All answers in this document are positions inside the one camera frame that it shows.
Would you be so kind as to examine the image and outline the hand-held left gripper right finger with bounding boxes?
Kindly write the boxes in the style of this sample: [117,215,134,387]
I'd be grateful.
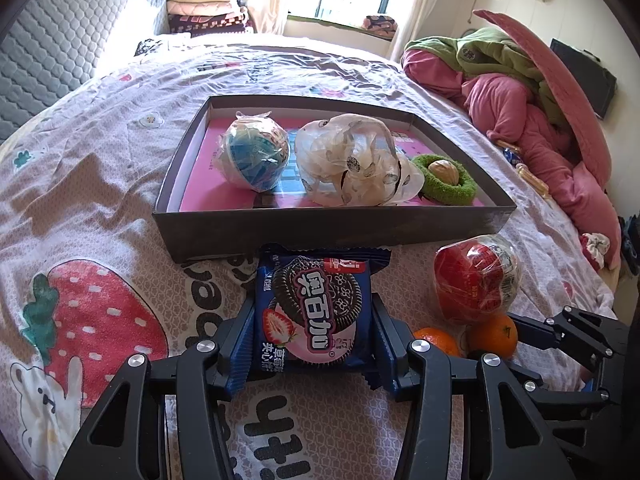
[370,305,576,480]

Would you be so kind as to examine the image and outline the green fleece blanket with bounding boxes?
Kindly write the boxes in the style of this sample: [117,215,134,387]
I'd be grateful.
[405,27,571,128]

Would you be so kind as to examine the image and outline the blue cookie packet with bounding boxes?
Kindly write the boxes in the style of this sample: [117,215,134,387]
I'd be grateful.
[252,244,392,391]

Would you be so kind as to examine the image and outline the grey quilted headboard cover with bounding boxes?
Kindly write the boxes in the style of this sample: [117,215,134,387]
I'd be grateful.
[0,0,171,147]

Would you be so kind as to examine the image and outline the orange wafer snack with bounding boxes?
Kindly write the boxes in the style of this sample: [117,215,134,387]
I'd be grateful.
[517,164,551,198]

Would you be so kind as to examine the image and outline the dark cardboard box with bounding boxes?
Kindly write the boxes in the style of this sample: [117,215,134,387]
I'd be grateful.
[152,95,517,263]

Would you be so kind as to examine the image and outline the black television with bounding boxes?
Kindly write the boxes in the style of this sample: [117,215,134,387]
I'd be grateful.
[550,38,618,120]

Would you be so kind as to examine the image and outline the brown floral folded blanket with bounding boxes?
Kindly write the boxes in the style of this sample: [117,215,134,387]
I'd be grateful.
[364,14,398,37]

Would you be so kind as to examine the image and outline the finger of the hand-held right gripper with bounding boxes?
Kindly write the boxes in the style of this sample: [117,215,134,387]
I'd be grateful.
[506,306,632,361]
[515,367,621,423]

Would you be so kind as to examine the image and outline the green hair scrunchie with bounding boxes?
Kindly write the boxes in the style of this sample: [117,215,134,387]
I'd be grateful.
[411,154,477,206]

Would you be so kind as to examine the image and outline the walnut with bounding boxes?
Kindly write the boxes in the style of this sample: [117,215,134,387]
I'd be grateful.
[431,159,460,183]

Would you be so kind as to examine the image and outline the dark checked folded blanket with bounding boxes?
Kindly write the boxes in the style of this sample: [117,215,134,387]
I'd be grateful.
[167,10,256,38]

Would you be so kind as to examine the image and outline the white red floral scrunchie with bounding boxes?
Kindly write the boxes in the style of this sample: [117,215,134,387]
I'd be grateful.
[580,232,612,271]

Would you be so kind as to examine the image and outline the black patterned cloth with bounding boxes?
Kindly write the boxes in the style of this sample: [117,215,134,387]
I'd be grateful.
[135,37,168,56]

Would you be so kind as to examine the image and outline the pink folded blanket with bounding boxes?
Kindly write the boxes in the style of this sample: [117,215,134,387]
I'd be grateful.
[166,0,246,17]

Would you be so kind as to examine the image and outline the red wrapped ball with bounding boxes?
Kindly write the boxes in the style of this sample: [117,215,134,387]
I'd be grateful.
[433,234,523,326]

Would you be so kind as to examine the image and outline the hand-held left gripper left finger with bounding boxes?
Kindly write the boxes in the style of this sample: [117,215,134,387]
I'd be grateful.
[55,305,258,480]

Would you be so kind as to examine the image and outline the blue ball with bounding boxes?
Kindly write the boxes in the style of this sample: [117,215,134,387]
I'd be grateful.
[218,111,291,193]

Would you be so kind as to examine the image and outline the orange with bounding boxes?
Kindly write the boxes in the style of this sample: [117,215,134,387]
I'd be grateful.
[467,312,518,360]
[413,327,462,358]

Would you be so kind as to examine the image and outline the white patterned hair scrunchie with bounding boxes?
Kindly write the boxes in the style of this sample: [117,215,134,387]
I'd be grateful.
[294,114,425,207]

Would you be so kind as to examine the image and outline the salmon pink cushion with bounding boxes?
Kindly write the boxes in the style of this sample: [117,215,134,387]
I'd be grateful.
[472,9,613,186]

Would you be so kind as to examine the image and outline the pink fleece blanket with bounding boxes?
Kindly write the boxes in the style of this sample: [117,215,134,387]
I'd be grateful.
[402,47,626,271]

